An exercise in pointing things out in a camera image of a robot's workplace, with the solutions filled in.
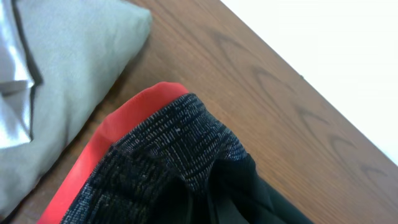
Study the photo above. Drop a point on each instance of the black leggings with red waistband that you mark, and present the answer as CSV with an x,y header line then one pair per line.
x,y
162,157

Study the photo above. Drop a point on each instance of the grey-green folded garment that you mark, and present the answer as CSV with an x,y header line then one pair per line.
x,y
75,52

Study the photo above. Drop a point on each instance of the white folded shirt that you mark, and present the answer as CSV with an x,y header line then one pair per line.
x,y
16,82

